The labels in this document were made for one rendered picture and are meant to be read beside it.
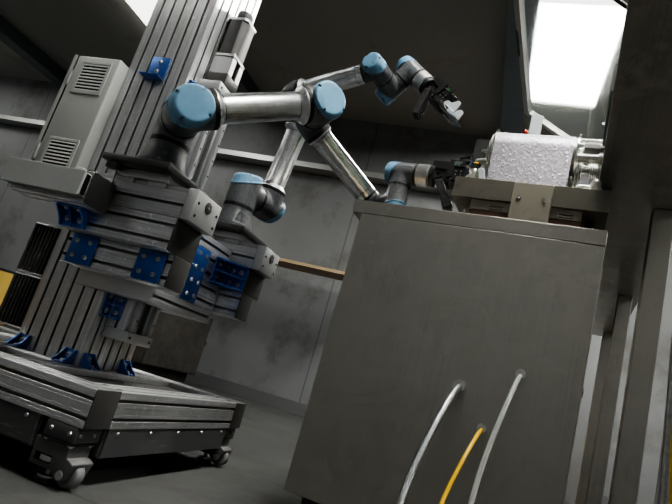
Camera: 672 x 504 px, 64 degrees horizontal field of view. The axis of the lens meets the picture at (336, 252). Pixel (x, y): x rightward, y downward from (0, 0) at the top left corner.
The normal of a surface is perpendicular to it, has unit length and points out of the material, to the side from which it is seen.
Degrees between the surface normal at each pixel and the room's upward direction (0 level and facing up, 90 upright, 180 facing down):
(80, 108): 90
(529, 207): 90
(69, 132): 90
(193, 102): 94
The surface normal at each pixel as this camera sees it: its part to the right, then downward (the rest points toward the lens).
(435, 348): -0.36, -0.32
